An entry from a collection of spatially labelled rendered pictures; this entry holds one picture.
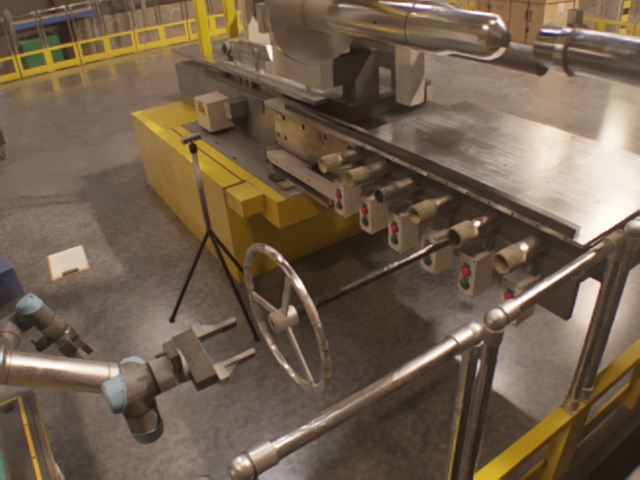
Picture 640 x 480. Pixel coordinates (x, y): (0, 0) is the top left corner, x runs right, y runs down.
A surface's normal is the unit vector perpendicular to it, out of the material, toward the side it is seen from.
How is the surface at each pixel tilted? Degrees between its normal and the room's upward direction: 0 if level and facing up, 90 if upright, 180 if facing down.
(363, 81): 90
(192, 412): 0
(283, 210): 90
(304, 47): 90
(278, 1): 90
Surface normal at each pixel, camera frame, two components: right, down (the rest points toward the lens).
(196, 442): -0.07, -0.85
